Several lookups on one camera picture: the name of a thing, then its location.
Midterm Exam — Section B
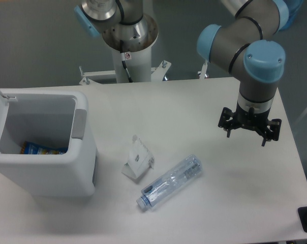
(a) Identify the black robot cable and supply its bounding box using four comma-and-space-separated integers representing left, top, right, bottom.
119, 40, 133, 83

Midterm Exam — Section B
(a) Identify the metal clamp lever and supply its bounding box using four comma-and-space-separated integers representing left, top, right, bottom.
197, 60, 209, 79

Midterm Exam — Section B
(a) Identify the white paper carton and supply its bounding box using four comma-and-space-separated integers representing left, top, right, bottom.
121, 135, 155, 184

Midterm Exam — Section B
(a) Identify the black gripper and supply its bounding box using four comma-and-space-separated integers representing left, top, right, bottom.
218, 104, 282, 147

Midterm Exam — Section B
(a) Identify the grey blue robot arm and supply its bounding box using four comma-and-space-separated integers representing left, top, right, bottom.
74, 1, 302, 142

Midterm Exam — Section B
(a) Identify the clear plastic bottle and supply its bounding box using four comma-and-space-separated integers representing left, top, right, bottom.
136, 155, 202, 211

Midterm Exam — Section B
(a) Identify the blue snack wrapper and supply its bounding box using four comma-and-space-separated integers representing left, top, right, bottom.
20, 141, 68, 155

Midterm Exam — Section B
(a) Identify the white trash can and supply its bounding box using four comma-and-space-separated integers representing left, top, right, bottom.
0, 89, 97, 197

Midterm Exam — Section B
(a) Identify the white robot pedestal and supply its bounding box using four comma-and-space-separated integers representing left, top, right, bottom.
79, 14, 172, 85

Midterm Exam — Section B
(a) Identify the blue plastic bag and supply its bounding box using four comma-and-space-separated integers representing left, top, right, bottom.
279, 0, 304, 31

